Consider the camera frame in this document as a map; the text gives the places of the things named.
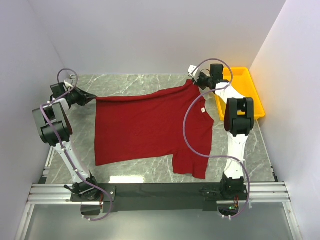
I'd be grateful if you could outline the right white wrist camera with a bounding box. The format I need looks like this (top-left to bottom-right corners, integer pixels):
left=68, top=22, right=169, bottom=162
left=187, top=65, right=200, bottom=81

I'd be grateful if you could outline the red t shirt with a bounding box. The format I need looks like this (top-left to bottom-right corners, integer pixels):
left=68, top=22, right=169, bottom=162
left=94, top=80, right=214, bottom=179

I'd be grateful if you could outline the yellow plastic tray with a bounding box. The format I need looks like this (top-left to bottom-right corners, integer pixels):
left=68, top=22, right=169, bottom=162
left=214, top=67, right=266, bottom=121

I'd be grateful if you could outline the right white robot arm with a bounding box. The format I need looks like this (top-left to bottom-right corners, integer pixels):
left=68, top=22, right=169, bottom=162
left=188, top=64, right=254, bottom=200

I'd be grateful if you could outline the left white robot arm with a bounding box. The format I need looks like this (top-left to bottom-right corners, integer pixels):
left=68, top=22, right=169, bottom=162
left=32, top=82, right=101, bottom=201

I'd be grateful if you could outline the black base beam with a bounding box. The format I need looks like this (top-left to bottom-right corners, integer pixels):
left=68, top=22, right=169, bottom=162
left=69, top=182, right=251, bottom=213

